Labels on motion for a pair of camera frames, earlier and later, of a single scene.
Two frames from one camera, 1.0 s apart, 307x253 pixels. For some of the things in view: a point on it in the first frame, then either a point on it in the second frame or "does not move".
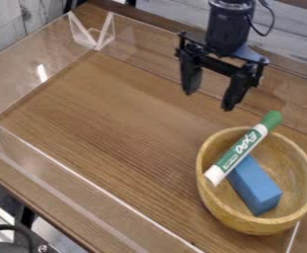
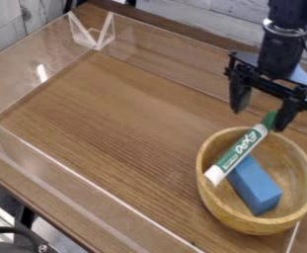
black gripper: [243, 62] -> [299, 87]
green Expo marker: [219, 174] does not move
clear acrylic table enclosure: [92, 129] does not move
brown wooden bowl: [285, 161] does not move
